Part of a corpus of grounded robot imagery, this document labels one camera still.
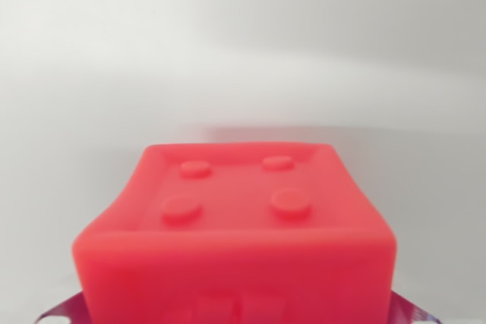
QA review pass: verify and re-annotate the red plastic cube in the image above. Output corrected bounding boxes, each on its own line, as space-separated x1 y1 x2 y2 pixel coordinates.
71 142 396 324

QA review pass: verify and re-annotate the gripper left finger with black rubber pad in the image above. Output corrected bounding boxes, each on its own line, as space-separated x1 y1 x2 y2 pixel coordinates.
36 288 90 324

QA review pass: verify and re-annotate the gripper right finger with black rubber pad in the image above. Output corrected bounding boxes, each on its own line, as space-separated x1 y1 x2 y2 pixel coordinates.
390 288 442 324

